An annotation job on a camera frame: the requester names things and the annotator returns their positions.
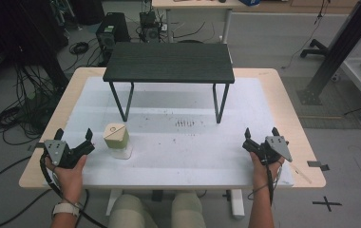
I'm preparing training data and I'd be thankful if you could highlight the person's right leg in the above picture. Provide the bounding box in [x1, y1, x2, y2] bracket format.
[170, 190, 208, 228]

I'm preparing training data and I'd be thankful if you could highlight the black computer tower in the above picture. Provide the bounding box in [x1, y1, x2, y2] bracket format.
[95, 11, 131, 51]

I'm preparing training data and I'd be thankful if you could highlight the black metal stand column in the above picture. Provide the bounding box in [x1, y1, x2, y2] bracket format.
[296, 0, 361, 106]

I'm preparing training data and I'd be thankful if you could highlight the beige background table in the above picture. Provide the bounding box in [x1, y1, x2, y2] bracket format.
[151, 0, 247, 45]

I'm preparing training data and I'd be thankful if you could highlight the white table mat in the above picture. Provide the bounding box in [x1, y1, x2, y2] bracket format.
[44, 76, 295, 188]

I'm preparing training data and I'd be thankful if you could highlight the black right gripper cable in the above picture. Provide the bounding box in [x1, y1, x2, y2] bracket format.
[247, 154, 285, 206]

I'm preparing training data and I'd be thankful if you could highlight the person's left leg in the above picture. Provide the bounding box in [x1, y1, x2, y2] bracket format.
[106, 193, 158, 228]

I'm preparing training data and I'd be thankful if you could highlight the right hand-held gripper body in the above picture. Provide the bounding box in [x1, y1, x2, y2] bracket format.
[259, 135, 294, 166]

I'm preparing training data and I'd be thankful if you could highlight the black curtain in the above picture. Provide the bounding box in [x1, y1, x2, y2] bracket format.
[0, 0, 70, 89]

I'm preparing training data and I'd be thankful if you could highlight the green container with beige lid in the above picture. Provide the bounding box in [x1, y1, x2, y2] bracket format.
[102, 123, 134, 161]

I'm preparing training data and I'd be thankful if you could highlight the bundle of black floor cables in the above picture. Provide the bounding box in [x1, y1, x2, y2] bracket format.
[0, 61, 63, 146]

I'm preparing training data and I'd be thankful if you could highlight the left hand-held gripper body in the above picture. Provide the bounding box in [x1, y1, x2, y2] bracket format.
[43, 139, 86, 170]

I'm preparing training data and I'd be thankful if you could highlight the black open computer case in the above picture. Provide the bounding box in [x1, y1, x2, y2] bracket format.
[138, 10, 163, 44]

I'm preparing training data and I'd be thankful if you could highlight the white wristwatch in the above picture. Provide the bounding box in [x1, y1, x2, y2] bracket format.
[51, 202, 81, 219]

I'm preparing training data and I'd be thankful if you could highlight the black desktop shelf riser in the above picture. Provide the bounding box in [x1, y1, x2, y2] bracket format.
[102, 42, 236, 124]

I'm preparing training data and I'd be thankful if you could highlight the person's right hand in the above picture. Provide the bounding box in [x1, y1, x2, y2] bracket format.
[249, 151, 286, 192]

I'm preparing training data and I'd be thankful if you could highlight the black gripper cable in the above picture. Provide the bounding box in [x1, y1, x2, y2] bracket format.
[247, 154, 285, 206]
[39, 151, 108, 228]

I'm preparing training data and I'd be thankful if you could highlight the person's left hand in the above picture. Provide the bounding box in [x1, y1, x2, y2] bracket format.
[44, 154, 88, 204]

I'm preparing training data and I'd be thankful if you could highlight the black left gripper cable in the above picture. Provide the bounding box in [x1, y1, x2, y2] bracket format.
[39, 151, 108, 228]

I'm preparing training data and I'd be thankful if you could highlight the white table foot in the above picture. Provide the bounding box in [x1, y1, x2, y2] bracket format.
[104, 189, 124, 217]
[230, 188, 246, 220]

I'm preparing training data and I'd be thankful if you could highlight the person's leg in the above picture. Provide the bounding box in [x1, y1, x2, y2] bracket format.
[106, 193, 158, 228]
[170, 190, 208, 228]

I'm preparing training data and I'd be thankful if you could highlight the coiled black cable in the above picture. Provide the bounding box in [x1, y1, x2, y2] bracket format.
[68, 41, 90, 55]

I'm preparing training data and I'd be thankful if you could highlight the dark tape piece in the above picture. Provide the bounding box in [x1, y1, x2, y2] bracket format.
[306, 160, 331, 172]

